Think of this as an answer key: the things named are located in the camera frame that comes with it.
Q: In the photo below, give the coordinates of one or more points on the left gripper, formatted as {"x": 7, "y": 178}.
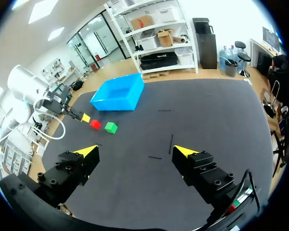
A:
{"x": 54, "y": 102}

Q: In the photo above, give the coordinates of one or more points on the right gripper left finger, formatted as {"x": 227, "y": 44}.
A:
{"x": 72, "y": 168}

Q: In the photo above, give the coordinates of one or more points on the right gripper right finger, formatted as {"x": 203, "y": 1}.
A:
{"x": 197, "y": 168}

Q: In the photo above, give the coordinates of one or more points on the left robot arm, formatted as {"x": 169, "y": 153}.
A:
{"x": 26, "y": 84}

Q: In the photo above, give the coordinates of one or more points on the red cube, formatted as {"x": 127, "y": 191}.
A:
{"x": 95, "y": 124}

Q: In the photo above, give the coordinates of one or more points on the green cube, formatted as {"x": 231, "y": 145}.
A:
{"x": 110, "y": 128}

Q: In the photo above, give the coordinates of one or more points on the blue plastic bin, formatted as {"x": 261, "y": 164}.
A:
{"x": 115, "y": 101}

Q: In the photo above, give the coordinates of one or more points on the person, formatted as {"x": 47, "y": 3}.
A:
{"x": 280, "y": 72}

